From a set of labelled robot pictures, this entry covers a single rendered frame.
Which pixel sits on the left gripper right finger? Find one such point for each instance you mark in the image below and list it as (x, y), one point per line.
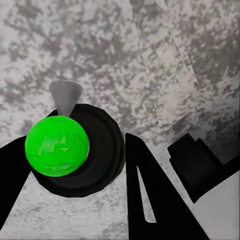
(174, 219)

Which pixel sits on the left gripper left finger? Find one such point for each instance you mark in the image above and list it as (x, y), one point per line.
(14, 171)

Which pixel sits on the insectifuge atomizer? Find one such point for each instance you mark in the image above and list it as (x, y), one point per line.
(77, 150)

